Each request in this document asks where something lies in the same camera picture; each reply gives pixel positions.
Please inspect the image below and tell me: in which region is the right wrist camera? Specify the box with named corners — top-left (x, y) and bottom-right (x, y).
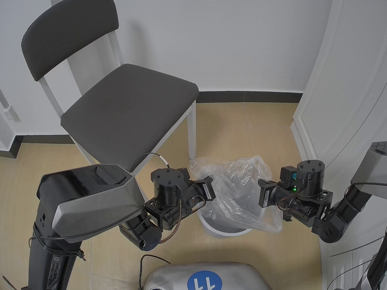
top-left (280, 166), bottom-right (299, 190)

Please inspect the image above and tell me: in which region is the dark grey white chair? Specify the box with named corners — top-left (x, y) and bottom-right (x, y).
top-left (21, 0), bottom-right (199, 177)

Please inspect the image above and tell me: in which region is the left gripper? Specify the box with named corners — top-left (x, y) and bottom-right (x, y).
top-left (190, 176), bottom-right (217, 207)

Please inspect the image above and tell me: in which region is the white trash bin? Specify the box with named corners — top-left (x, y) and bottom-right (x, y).
top-left (198, 206), bottom-right (253, 238)

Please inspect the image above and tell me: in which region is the black cable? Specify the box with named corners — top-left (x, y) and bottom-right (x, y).
top-left (138, 254), bottom-right (173, 289)
top-left (128, 152), bottom-right (172, 174)

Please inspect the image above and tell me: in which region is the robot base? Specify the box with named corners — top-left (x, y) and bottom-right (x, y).
top-left (145, 262), bottom-right (271, 290)

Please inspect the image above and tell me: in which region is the clear plastic bag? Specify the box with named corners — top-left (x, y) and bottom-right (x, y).
top-left (190, 155), bottom-right (284, 233)

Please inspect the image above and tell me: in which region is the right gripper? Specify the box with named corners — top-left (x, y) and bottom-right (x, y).
top-left (257, 178), bottom-right (296, 208)

